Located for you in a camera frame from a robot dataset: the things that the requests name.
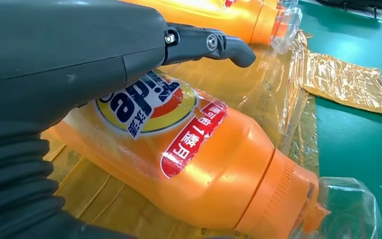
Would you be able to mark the orange plastic detergent bottle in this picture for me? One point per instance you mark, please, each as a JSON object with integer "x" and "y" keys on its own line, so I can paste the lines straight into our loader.
{"x": 230, "y": 171}
{"x": 210, "y": 16}

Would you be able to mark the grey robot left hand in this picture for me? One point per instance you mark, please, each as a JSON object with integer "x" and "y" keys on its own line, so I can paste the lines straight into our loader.
{"x": 62, "y": 49}

